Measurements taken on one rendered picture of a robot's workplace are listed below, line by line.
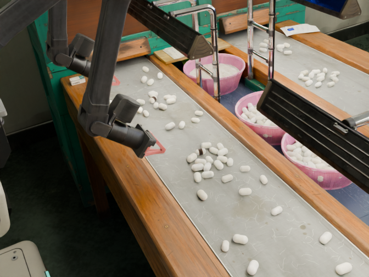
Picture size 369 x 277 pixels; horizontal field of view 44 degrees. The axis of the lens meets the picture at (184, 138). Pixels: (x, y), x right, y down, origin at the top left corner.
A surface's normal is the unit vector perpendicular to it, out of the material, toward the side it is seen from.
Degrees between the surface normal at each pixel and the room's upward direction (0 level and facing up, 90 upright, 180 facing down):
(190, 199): 0
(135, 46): 66
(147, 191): 0
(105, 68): 90
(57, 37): 77
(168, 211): 0
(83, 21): 90
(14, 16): 88
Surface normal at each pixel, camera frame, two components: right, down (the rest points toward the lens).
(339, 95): -0.08, -0.84
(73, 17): 0.43, 0.46
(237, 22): 0.37, 0.09
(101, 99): 0.58, 0.24
